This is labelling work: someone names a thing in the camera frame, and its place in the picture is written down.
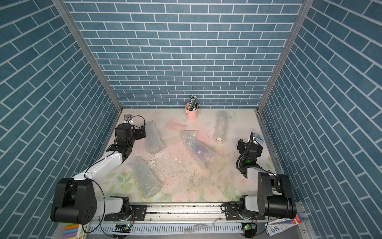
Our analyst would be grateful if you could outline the clear bubble wrap sheet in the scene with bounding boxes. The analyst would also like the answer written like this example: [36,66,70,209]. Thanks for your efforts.
[180,130,215,169]

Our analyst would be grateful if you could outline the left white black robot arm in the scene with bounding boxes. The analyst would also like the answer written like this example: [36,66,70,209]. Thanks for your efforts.
[50,122,146,225]

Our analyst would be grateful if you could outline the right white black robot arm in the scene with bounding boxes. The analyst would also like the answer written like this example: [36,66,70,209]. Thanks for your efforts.
[221,137,297,220]

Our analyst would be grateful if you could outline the bubble wrapped vase back left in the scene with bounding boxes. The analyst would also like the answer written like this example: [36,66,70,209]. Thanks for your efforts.
[145,121,164,154]

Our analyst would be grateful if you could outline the bubble wrapped vase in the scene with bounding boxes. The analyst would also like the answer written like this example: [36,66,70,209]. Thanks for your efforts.
[145,121,164,154]
[130,156,162,199]
[214,111,228,143]

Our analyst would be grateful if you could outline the bubble wrapped vase back right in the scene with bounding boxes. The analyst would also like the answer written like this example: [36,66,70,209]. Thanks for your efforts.
[214,111,228,143]

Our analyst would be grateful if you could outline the bubble wrapped vase front left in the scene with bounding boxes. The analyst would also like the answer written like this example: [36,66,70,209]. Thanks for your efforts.
[130,156,162,199]

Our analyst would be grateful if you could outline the small blue white object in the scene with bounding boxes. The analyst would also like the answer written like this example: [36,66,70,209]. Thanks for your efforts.
[255,134,265,143]

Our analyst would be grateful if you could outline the pink pen cup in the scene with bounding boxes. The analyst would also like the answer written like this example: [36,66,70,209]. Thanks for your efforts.
[185,103,199,121]

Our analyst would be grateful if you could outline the pens in cup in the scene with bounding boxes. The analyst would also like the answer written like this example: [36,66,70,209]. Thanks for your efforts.
[187,95,199,111]

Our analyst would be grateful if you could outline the white red blue box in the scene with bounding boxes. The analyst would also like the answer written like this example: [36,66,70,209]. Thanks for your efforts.
[265,213,304,237]

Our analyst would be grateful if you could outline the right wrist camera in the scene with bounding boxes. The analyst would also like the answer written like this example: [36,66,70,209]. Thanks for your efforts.
[248,131,258,145]

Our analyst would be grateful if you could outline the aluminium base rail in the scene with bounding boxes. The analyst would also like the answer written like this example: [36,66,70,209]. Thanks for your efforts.
[79,203,310,239]

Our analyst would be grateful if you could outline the white slotted cable duct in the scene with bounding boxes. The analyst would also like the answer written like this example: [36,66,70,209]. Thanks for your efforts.
[92,223,244,236]

